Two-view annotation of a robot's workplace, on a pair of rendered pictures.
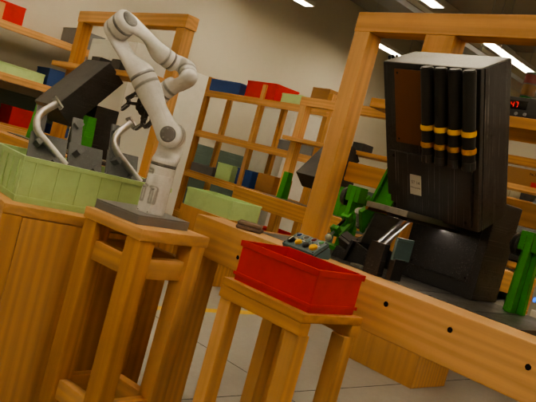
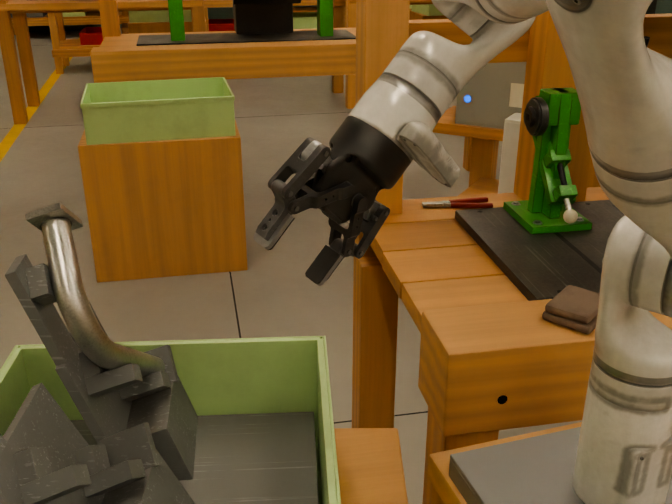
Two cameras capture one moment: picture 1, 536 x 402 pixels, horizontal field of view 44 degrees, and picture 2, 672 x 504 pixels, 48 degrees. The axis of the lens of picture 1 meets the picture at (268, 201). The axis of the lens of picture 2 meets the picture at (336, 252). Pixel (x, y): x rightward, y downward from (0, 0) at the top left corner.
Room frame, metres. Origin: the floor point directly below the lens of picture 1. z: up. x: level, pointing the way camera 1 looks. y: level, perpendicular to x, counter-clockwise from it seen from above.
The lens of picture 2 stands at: (2.23, 1.14, 1.49)
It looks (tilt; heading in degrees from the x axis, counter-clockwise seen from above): 24 degrees down; 304
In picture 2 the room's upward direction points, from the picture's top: straight up
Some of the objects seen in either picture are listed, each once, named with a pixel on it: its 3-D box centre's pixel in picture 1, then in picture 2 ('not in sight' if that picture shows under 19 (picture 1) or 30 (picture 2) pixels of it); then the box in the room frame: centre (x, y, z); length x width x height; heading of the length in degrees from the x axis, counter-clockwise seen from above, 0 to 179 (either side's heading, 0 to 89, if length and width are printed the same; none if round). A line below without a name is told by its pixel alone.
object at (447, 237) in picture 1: (458, 242); not in sight; (2.36, -0.69, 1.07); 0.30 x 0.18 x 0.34; 44
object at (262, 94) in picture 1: (254, 166); not in sight; (8.87, 0.30, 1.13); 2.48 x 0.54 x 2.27; 45
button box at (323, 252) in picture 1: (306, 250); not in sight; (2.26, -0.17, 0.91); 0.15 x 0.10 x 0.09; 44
